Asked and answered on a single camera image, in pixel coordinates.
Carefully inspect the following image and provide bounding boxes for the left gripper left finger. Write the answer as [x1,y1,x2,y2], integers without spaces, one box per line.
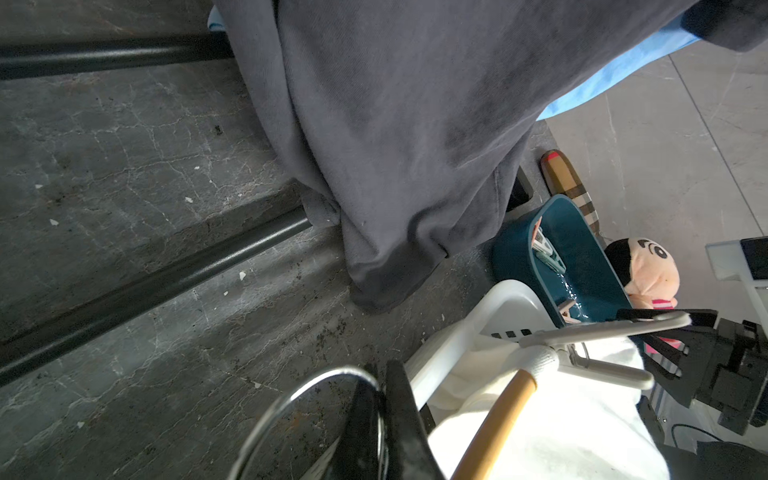
[322,366,384,480]

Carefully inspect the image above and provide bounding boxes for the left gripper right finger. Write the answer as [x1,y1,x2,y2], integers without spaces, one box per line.
[384,361,444,480]

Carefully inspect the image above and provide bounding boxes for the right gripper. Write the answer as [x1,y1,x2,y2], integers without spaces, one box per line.
[616,309,767,435]

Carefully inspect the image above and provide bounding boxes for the orange plastic hanger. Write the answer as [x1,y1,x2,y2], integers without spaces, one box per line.
[227,365,538,480]

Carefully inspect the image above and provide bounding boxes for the grey white clothespin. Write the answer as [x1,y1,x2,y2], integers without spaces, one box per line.
[519,314,691,390]

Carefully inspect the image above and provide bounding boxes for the white garment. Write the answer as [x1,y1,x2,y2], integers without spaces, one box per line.
[428,336,670,479]

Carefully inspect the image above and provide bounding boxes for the dark grey garment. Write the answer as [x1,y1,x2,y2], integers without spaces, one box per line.
[217,1,767,313]

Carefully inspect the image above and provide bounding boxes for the clothespins in tray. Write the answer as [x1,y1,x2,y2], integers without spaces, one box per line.
[531,218,580,324]

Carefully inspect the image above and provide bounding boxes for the pink plush doll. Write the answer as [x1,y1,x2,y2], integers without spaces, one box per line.
[604,237,685,355]

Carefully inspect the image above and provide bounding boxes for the teal clothespin tray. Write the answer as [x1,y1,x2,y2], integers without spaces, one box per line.
[491,195,632,328]

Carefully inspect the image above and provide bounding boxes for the white laundry basket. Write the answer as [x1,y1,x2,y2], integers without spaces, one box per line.
[405,280,556,423]

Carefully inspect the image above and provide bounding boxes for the plaid case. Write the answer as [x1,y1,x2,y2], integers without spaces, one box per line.
[540,149,600,234]

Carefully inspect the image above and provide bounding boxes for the black clothes rack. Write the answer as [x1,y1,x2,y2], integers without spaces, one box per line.
[0,32,535,388]

